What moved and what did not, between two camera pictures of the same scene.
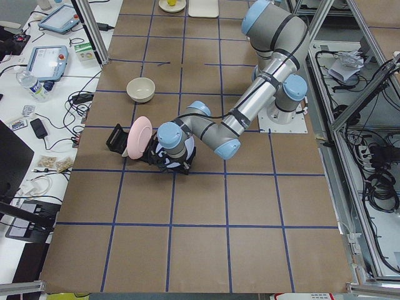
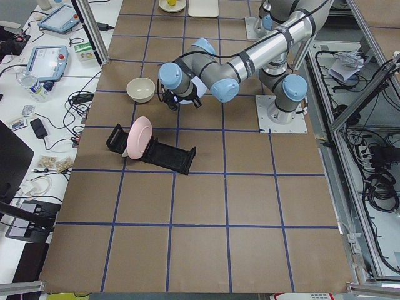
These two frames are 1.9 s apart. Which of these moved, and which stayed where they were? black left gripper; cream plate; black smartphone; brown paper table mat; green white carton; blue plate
Moved: black left gripper; blue plate
Stayed: black smartphone; cream plate; green white carton; brown paper table mat
